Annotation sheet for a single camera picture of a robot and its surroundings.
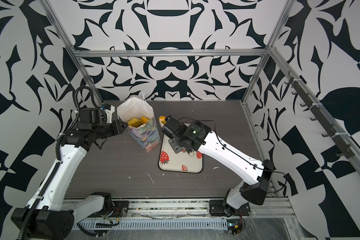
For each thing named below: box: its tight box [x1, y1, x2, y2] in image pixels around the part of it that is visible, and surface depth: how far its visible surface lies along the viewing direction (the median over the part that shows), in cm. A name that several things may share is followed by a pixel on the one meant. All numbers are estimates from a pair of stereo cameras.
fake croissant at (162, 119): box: [158, 115, 167, 125], surface depth 80 cm
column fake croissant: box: [126, 117, 143, 128], surface depth 96 cm
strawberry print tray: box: [158, 134, 203, 173], surface depth 91 cm
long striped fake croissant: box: [140, 116, 150, 124], surface depth 93 cm
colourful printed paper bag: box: [117, 91, 161, 153], surface depth 89 cm
